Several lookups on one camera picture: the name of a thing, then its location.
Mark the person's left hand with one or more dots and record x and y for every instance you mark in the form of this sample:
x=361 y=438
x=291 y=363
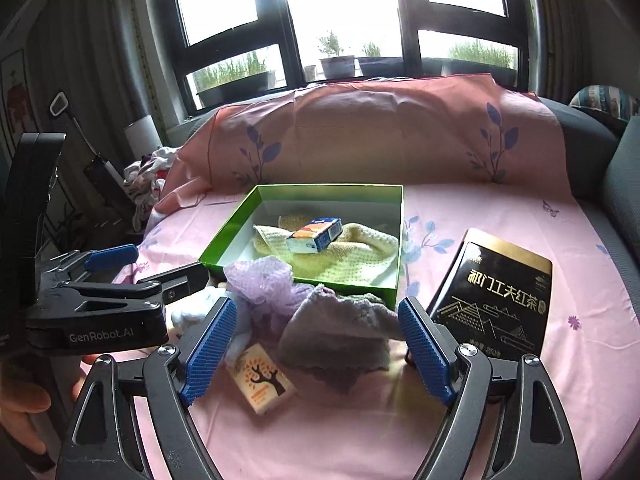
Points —
x=20 y=410

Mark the grey curtain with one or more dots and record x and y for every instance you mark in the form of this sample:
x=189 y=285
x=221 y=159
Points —
x=100 y=35
x=565 y=20

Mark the grey knitted cloth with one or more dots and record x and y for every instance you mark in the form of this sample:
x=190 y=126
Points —
x=330 y=335

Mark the long planter with grass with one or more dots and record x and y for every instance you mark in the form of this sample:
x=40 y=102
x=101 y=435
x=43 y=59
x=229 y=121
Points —
x=235 y=82
x=475 y=67

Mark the white cylinder container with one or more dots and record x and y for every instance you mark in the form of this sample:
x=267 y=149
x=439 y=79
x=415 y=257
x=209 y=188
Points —
x=142 y=135

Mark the yellow knitted cloth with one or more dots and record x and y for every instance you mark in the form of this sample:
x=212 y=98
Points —
x=350 y=255

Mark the purple mesh scrunchie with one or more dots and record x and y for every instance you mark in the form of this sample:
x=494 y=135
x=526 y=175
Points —
x=260 y=280

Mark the black and gold box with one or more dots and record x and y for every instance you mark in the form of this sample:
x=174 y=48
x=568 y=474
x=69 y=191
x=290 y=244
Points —
x=490 y=300

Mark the green cardboard box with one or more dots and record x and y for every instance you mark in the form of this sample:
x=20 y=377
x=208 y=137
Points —
x=227 y=230

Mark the dark flower pot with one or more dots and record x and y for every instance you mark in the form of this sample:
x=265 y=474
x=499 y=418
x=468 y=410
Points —
x=380 y=66

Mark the wall poster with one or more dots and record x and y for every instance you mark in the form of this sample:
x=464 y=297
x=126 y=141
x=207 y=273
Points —
x=17 y=100

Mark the pile of clothes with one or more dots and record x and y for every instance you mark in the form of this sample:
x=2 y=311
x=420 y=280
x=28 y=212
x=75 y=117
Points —
x=145 y=180

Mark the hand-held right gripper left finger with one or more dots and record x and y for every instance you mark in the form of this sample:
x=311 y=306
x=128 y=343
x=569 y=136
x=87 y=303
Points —
x=210 y=355

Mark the grey upholstered seat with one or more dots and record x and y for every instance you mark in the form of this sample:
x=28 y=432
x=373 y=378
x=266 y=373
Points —
x=620 y=175

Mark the tree print tissue pack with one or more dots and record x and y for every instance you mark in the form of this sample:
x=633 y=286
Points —
x=260 y=377

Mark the stick vacuum cleaner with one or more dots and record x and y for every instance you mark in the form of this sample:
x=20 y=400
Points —
x=102 y=167

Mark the small blue orange carton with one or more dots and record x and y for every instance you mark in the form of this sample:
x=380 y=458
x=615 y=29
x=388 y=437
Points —
x=312 y=237

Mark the patterned cushion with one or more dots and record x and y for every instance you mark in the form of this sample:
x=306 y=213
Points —
x=610 y=102

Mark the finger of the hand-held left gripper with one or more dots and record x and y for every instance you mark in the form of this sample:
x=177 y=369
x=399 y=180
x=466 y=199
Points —
x=175 y=282
x=112 y=256

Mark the round pot with plant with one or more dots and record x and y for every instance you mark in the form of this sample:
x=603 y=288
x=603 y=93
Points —
x=336 y=66

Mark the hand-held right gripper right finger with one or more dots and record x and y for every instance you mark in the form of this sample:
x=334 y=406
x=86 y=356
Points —
x=425 y=355

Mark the salmon leaf print pillow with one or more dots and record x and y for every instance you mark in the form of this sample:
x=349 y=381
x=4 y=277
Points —
x=375 y=135

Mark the pink floral bedsheet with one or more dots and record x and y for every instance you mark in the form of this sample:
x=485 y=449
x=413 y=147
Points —
x=500 y=410

